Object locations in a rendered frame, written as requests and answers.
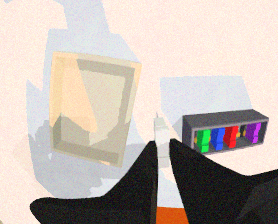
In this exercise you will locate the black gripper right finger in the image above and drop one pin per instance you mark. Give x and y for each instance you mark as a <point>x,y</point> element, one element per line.
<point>213,194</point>

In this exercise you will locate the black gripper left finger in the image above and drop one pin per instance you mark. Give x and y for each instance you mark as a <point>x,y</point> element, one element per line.
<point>131,201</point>

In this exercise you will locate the dark grey fuse block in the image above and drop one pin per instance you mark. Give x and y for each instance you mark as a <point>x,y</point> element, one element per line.
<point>205,132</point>

